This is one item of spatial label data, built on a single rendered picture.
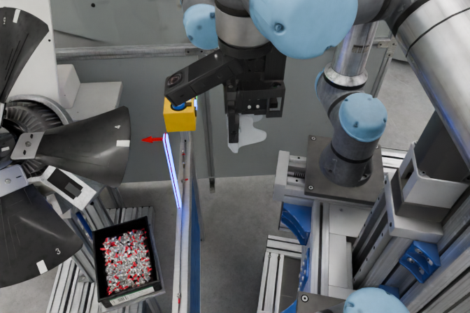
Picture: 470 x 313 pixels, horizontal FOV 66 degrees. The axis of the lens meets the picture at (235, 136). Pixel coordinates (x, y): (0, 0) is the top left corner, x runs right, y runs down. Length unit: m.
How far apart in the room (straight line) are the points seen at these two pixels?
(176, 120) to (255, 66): 0.75
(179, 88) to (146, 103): 1.35
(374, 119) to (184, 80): 0.57
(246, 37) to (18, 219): 0.83
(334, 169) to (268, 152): 1.11
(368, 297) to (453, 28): 0.46
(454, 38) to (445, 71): 0.03
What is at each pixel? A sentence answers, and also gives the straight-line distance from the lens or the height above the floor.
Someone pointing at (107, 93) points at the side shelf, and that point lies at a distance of 1.67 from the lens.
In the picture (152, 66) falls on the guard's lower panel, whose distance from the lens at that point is 1.69.
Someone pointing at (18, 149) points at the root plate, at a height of 1.18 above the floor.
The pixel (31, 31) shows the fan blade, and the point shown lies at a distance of 1.00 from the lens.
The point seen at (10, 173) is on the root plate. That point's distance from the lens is 1.11.
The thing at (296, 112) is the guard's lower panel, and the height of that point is 0.58.
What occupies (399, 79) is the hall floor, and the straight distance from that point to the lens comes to 3.34.
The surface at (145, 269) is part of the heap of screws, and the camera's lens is 1.13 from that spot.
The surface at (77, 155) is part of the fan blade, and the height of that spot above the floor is 1.18.
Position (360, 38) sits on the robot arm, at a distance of 0.93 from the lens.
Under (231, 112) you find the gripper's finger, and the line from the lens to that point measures 0.49.
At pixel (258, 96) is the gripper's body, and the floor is 1.56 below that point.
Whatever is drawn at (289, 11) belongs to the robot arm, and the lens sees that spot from 0.28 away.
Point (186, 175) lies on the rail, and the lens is 1.28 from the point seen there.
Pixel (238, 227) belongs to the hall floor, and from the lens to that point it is 2.14.
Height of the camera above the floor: 1.87
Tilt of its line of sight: 47 degrees down
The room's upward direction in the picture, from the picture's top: straight up
